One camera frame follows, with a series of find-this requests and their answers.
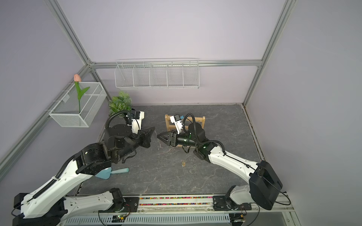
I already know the white mesh wall basket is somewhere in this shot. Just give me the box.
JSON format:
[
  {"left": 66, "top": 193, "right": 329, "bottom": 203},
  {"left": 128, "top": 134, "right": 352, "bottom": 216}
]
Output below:
[{"left": 49, "top": 82, "right": 107, "bottom": 128}]

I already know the white wire wall shelf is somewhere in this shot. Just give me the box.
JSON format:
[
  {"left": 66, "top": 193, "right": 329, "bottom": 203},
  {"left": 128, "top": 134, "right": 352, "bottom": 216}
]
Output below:
[{"left": 114, "top": 58, "right": 200, "bottom": 89}]

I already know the wooden jewelry display stand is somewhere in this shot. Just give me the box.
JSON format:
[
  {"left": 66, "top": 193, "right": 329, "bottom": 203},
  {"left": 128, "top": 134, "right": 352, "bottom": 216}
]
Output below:
[{"left": 165, "top": 113, "right": 207, "bottom": 148}]

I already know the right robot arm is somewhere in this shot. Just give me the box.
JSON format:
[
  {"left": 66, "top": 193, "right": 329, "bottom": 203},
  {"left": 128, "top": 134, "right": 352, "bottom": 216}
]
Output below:
[{"left": 157, "top": 113, "right": 285, "bottom": 211}]

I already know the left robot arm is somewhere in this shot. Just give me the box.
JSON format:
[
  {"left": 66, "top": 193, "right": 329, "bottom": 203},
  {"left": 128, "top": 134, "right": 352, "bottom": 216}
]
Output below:
[{"left": 12, "top": 109, "right": 155, "bottom": 226}]

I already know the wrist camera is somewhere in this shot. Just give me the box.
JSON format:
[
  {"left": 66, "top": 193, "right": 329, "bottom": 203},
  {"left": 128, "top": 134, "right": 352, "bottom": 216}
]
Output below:
[
  {"left": 131, "top": 110, "right": 145, "bottom": 135},
  {"left": 170, "top": 115, "right": 184, "bottom": 134}
]

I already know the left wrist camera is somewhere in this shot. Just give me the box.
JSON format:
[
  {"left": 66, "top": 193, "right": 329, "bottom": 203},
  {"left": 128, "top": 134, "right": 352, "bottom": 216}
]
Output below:
[{"left": 131, "top": 110, "right": 145, "bottom": 135}]

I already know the pink artificial tulip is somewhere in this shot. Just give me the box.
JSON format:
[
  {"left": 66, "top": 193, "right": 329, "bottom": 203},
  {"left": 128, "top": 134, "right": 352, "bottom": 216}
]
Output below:
[{"left": 74, "top": 74, "right": 90, "bottom": 113}]

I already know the white cable duct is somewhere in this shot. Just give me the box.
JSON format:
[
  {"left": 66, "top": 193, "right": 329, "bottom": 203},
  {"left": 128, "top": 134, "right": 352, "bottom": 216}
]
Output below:
[{"left": 61, "top": 213, "right": 231, "bottom": 226}]

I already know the teal dustpan brush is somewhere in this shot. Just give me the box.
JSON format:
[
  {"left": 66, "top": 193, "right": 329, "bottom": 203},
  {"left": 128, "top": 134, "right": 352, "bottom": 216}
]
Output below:
[{"left": 95, "top": 167, "right": 129, "bottom": 179}]

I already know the green artificial potted plant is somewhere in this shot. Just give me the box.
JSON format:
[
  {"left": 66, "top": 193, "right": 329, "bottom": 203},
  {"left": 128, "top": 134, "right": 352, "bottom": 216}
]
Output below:
[{"left": 108, "top": 91, "right": 132, "bottom": 116}]

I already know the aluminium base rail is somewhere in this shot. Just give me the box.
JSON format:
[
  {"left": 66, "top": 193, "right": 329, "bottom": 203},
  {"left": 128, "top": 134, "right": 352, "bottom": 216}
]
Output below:
[{"left": 62, "top": 193, "right": 295, "bottom": 215}]

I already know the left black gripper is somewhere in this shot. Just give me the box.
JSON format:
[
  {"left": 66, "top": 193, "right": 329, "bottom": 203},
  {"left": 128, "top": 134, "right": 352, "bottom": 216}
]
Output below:
[{"left": 115, "top": 126, "right": 156, "bottom": 162}]

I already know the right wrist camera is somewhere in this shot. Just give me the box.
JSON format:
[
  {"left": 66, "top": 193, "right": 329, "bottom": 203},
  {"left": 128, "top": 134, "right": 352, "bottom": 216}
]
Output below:
[{"left": 170, "top": 115, "right": 184, "bottom": 134}]

